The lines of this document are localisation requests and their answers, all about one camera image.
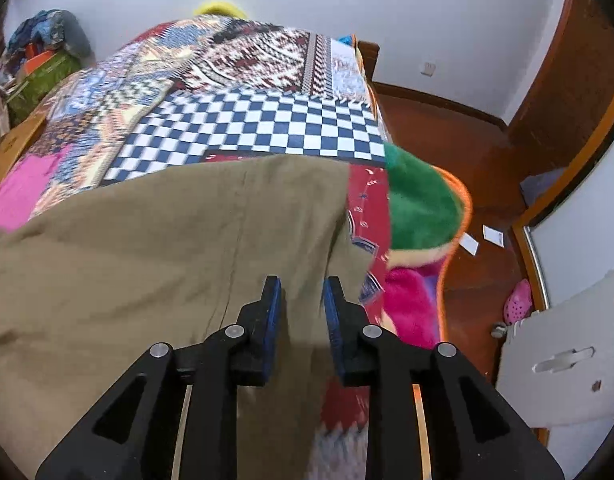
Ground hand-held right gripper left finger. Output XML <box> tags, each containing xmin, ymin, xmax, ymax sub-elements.
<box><xmin>36</xmin><ymin>275</ymin><xmax>284</xmax><ymax>480</ymax></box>

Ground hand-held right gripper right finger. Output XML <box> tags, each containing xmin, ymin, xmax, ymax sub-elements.
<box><xmin>322</xmin><ymin>276</ymin><xmax>574</xmax><ymax>480</ymax></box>

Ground olive khaki pants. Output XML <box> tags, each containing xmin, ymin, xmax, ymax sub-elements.
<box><xmin>0</xmin><ymin>154</ymin><xmax>388</xmax><ymax>480</ymax></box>

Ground green pink plush blanket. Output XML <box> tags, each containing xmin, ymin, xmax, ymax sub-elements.
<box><xmin>374</xmin><ymin>142</ymin><xmax>474</xmax><ymax>351</ymax></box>

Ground pink clog shoe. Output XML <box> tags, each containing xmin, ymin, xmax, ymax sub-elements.
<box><xmin>503</xmin><ymin>279</ymin><xmax>532</xmax><ymax>323</ymax></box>

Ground patchwork printed bedspread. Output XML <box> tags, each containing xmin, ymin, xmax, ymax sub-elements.
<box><xmin>27</xmin><ymin>14</ymin><xmax>394</xmax><ymax>480</ymax></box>

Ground white plastic chair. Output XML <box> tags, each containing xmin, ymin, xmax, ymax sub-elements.
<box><xmin>494</xmin><ymin>266</ymin><xmax>614</xmax><ymax>428</ymax></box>

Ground pink cloth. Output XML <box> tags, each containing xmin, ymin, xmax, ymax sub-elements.
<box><xmin>0</xmin><ymin>154</ymin><xmax>65</xmax><ymax>233</ymax></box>

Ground yellow round object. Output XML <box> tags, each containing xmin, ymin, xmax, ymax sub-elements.
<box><xmin>193</xmin><ymin>1</ymin><xmax>249</xmax><ymax>18</ymax></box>

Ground green cardboard box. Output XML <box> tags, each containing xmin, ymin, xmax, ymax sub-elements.
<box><xmin>6</xmin><ymin>52</ymin><xmax>83</xmax><ymax>126</ymax></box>

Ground wooden door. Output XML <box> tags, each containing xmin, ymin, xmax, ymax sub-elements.
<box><xmin>507</xmin><ymin>0</ymin><xmax>614</xmax><ymax>221</ymax></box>

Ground pile of clothes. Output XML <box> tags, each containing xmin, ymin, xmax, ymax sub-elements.
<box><xmin>0</xmin><ymin>8</ymin><xmax>93</xmax><ymax>93</ymax></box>

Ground wooden bed frame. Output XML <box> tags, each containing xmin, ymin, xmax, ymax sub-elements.
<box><xmin>0</xmin><ymin>106</ymin><xmax>50</xmax><ymax>201</ymax></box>

